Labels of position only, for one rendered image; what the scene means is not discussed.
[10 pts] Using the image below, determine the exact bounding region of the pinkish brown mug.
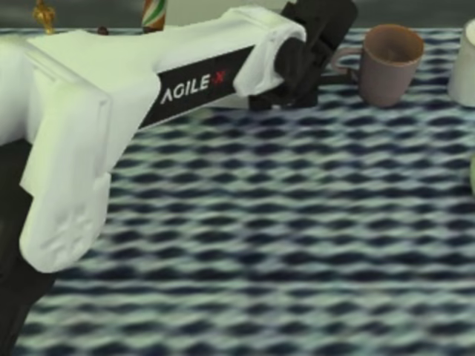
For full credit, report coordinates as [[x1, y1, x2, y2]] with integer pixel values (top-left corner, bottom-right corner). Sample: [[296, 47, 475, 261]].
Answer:
[[329, 24, 425, 109]]

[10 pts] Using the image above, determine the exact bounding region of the white cup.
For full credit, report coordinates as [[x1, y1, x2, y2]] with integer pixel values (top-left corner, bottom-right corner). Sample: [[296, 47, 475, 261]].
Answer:
[[447, 16, 475, 107]]

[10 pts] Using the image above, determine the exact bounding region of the blue white patterned tablecloth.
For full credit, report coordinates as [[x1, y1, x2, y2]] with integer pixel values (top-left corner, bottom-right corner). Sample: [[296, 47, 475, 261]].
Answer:
[[0, 25, 475, 356]]

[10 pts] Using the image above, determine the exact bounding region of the green white orange striped cylinder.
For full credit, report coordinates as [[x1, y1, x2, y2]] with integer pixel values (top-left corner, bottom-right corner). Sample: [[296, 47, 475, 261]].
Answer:
[[140, 0, 168, 32]]

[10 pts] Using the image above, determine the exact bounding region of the gold figurine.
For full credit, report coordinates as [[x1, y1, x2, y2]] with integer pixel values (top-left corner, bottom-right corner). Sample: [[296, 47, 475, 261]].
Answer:
[[32, 0, 56, 35]]

